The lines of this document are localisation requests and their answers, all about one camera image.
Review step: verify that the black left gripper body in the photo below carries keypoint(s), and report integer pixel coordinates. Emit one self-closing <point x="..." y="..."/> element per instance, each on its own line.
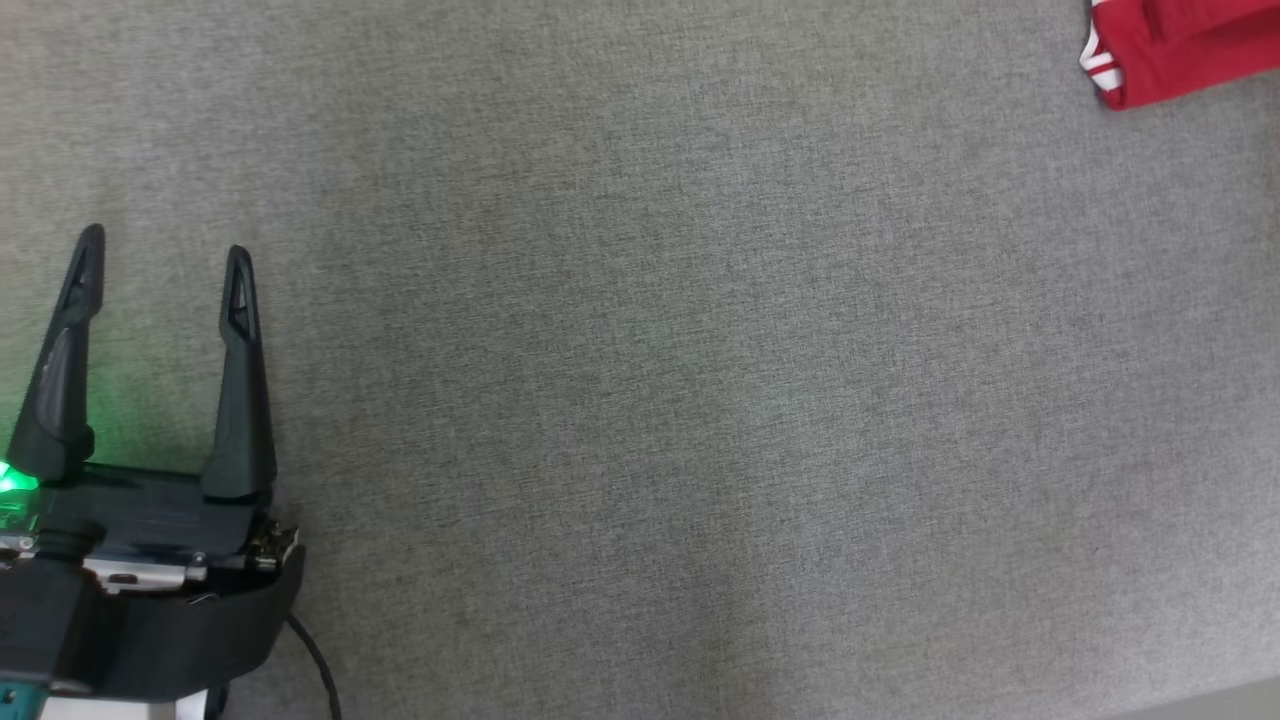
<point x="180" y="610"/>

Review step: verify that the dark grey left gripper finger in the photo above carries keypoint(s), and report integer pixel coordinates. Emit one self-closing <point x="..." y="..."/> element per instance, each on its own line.
<point x="243" y="420"/>
<point x="55" y="400"/>

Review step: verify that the red jersey with striped trim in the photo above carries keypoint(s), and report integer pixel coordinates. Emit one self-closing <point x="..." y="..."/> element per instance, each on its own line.
<point x="1190" y="40"/>

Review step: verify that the grey fabric sofa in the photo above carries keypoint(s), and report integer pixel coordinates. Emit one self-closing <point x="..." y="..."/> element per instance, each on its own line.
<point x="650" y="350"/>

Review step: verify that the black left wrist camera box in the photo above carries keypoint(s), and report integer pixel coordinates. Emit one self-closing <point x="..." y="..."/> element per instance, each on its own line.
<point x="40" y="620"/>

